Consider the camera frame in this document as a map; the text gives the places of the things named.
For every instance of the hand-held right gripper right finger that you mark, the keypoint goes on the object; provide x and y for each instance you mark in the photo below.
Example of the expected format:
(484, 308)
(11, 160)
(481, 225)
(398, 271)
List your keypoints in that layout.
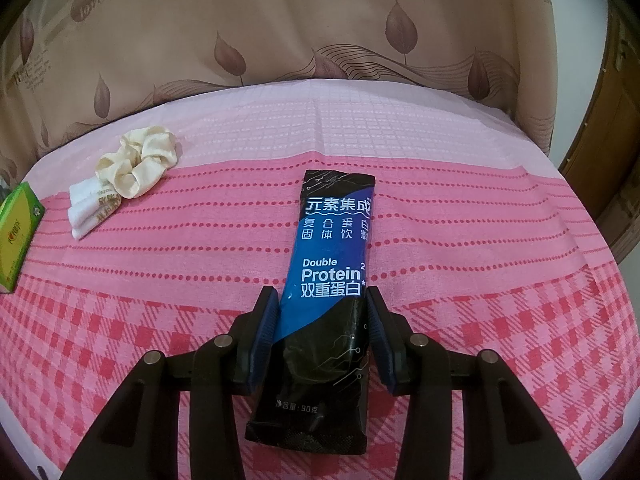
(382, 340)

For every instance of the white folded socks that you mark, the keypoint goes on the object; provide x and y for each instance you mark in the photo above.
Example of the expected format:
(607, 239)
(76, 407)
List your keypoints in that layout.
(90, 205)

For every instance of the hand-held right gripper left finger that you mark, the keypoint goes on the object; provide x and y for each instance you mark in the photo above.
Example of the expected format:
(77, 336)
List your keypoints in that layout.
(264, 330)

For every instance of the cream satin scrunchie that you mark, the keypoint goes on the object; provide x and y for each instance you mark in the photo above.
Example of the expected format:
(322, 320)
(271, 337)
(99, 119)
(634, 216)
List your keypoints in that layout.
(130, 170)

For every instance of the brown wooden cabinet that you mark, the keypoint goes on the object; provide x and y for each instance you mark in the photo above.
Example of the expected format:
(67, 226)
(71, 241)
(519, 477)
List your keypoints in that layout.
(615, 160)

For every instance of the beige leaf-print cloth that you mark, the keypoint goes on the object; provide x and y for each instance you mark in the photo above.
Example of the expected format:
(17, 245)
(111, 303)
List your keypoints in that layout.
(300, 20)

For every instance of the green tissue box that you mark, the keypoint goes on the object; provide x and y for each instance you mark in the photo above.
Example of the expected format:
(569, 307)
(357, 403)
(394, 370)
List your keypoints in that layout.
(20, 240)

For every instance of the black and blue sachet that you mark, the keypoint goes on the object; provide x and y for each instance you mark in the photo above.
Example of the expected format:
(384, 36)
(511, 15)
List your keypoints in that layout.
(330, 240)

